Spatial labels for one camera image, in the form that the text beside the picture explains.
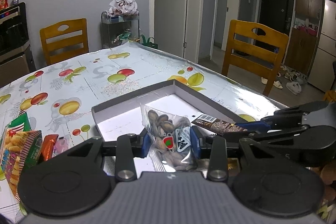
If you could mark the pink clear candy packet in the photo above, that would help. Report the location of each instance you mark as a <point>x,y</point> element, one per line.
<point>61,146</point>

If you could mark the pink bag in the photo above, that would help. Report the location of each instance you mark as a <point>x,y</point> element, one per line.
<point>311,29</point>

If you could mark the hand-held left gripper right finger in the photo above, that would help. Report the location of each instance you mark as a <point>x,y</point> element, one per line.
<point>195,141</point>

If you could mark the white refrigerator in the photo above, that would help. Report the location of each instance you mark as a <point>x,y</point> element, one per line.
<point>325,43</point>

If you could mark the orange foil stick wrapper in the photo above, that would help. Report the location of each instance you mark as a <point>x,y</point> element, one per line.
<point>48,146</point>

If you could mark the wooden chair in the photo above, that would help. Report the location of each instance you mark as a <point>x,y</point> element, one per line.
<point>78,27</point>
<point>236,32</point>

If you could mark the black silver water dispenser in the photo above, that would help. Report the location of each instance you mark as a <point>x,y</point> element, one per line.
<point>13,29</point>

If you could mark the dark entry door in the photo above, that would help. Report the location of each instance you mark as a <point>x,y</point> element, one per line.
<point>273,3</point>

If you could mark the metal storage cart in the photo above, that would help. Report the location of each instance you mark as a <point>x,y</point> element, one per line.
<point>119,19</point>

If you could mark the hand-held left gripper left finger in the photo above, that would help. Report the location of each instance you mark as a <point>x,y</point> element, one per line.
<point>145,144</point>

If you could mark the green foil candy bag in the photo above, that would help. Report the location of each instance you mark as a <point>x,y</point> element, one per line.
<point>122,37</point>

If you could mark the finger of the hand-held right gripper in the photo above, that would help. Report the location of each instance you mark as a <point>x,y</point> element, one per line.
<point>275,134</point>
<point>253,125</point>

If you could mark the pile of shoes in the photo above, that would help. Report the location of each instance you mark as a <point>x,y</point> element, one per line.
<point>294,87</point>

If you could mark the white plastic bag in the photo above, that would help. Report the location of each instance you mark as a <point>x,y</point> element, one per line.
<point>123,5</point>

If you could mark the green orange snack bag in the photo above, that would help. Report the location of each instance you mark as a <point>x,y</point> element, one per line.
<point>18,148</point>

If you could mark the green tote bag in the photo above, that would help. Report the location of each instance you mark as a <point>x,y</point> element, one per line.
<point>148,42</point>

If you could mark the white door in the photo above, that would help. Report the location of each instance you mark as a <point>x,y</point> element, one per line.
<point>170,3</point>

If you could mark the grey cardboard box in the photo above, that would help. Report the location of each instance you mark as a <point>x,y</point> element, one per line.
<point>123,124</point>

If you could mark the clear melon seed packet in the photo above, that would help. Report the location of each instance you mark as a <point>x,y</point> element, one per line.
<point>170,134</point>

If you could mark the dark brown stick packet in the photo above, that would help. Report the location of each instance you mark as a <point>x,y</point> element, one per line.
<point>220,125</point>

